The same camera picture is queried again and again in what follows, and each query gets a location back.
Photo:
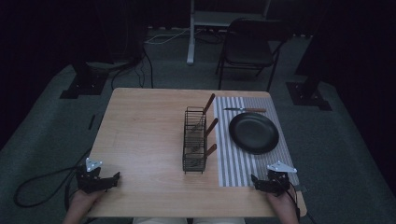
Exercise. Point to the black folding chair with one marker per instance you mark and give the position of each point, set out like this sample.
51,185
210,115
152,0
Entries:
249,51

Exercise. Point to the white metal stand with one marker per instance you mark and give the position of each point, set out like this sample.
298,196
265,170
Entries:
190,46

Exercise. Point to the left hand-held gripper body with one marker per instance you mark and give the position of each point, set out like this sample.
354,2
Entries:
88,182

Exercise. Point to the black round plate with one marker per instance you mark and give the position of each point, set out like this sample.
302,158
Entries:
253,133

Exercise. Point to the person's left hand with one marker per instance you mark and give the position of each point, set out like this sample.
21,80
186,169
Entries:
83,202

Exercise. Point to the person's right hand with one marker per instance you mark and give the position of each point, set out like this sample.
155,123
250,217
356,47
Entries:
281,203

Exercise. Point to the small dark floor object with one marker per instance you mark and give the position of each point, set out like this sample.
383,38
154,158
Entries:
91,122

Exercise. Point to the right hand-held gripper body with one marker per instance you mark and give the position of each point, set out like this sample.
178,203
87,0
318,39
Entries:
278,180

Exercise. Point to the grey white striped placemat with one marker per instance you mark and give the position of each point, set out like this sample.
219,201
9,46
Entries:
230,168

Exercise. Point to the black stand base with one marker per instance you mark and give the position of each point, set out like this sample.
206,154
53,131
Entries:
308,96
84,85

